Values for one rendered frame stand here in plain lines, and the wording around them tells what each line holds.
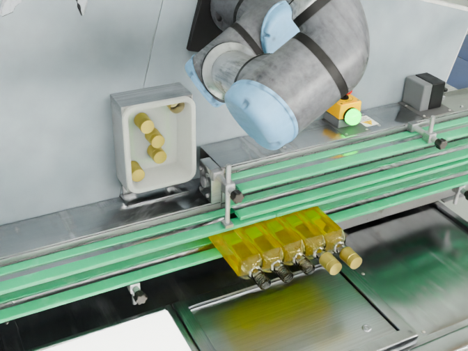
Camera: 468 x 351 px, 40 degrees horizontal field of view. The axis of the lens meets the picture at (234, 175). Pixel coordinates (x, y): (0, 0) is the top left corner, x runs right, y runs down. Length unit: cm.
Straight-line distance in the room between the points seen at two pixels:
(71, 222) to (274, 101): 77
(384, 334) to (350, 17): 84
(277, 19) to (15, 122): 60
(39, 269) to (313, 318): 63
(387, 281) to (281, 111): 93
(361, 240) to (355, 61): 101
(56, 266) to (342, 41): 83
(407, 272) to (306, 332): 40
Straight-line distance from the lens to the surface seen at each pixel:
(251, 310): 156
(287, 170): 159
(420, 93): 191
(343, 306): 160
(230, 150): 162
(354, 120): 174
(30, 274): 145
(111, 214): 156
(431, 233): 197
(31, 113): 147
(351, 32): 94
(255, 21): 134
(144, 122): 148
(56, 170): 155
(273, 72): 92
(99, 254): 148
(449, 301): 174
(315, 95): 92
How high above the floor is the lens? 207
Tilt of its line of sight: 49 degrees down
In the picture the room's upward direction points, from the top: 136 degrees clockwise
